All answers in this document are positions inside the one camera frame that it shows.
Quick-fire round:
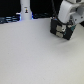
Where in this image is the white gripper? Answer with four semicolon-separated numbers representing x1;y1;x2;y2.
58;1;84;25

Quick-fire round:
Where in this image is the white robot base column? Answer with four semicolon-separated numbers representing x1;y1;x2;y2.
20;0;32;20

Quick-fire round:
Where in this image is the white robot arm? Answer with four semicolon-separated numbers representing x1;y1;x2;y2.
58;0;84;25

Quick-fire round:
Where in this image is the black monitor with blue light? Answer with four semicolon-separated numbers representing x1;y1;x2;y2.
0;0;21;23

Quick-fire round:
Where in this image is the black kcup holder drawer box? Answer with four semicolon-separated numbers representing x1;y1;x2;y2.
50;19;76;40

